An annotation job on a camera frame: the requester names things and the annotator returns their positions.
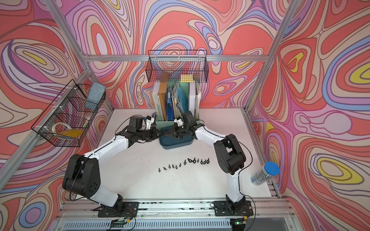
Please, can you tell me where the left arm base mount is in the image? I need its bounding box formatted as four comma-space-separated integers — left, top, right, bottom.
94, 202, 139, 218

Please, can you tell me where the yellow sticky note pad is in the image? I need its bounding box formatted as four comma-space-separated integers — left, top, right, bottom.
180, 74, 194, 83

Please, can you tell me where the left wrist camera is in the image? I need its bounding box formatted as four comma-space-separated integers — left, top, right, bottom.
127, 115, 155, 132

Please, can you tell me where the white binder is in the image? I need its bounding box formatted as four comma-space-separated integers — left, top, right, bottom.
188, 82, 196, 115

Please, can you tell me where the black wire basket left wall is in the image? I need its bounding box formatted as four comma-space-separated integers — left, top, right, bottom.
31, 80, 106, 147

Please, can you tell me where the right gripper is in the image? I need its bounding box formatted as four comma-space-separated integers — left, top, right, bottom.
164, 122, 189, 140

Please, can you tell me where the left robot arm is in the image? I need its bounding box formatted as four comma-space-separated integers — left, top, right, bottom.
62, 128, 162, 214

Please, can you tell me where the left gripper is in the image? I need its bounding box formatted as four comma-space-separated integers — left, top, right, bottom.
135, 126, 164, 142

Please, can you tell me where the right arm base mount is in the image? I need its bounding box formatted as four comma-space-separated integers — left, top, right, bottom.
213, 200, 254, 217

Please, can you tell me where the black wire basket back wall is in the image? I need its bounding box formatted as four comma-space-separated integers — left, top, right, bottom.
145, 49, 209, 83

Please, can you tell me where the black wire basket wall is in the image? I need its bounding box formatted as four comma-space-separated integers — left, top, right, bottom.
31, 80, 106, 147
145, 49, 209, 83

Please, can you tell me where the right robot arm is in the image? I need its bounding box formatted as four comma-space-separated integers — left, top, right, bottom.
166, 124, 246, 214

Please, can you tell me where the white tape roll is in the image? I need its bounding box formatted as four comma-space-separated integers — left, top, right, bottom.
52, 122, 71, 134

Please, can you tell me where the brown folder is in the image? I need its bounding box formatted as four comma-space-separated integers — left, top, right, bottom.
159, 82, 167, 121

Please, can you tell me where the blue lid clear jar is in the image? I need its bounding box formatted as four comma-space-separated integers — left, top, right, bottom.
251, 161, 280, 186

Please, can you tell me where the grey blue sponge block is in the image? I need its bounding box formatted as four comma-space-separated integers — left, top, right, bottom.
87, 82, 106, 104

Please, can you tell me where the teal plastic storage tray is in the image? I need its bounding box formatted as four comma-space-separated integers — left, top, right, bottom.
159, 126, 194, 150

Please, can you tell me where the blue folder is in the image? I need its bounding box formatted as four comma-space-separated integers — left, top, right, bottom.
166, 97, 174, 121

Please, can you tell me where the mint green file organizer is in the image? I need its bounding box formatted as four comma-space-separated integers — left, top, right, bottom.
152, 82, 201, 128

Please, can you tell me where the yellow pad in basket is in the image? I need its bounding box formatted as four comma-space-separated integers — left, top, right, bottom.
60, 129, 83, 139

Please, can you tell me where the aluminium front rail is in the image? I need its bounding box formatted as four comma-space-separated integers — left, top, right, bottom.
49, 198, 303, 231

